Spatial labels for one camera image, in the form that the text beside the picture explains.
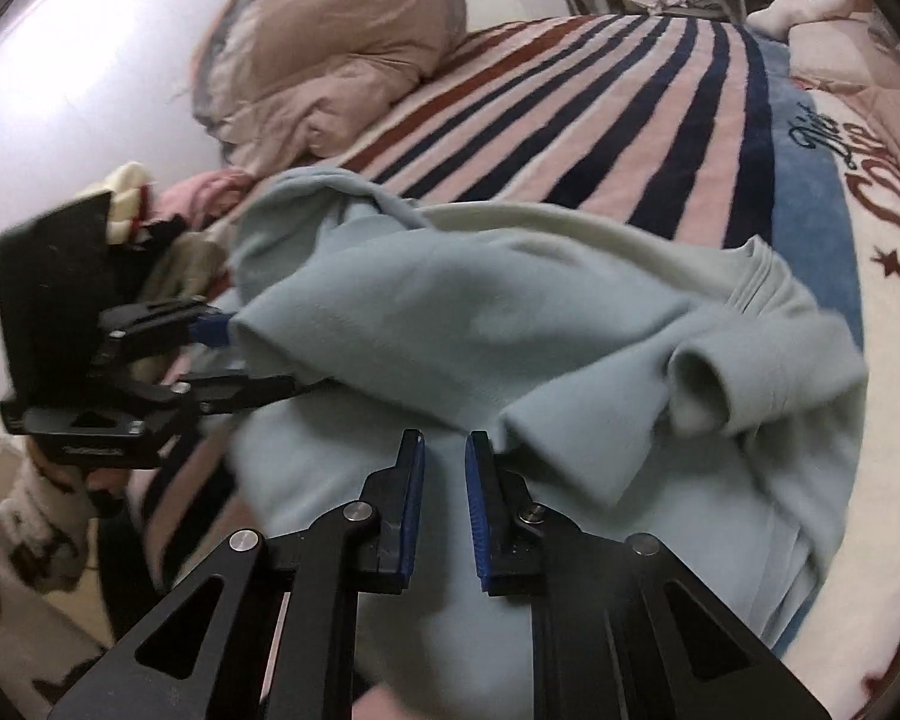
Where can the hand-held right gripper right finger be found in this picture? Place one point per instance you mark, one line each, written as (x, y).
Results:
(478, 514)

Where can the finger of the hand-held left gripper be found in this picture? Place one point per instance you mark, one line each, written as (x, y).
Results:
(208, 330)
(247, 388)

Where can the person's left hand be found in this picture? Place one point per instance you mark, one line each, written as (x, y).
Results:
(82, 480)

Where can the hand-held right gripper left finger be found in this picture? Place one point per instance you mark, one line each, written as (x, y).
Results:
(414, 510)

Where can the white plush blanket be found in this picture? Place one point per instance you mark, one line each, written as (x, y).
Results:
(795, 7)

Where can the pink cloth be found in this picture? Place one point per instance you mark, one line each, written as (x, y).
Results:
(202, 191)

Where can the light blue sweatshirt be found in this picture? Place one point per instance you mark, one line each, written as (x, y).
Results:
(495, 315)

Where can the beige pink pillow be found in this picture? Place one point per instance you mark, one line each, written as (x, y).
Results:
(855, 60)

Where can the olive beige cloth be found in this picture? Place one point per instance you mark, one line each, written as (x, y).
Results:
(187, 262)

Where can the pink grey duvet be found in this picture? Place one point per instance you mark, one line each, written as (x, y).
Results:
(330, 52)

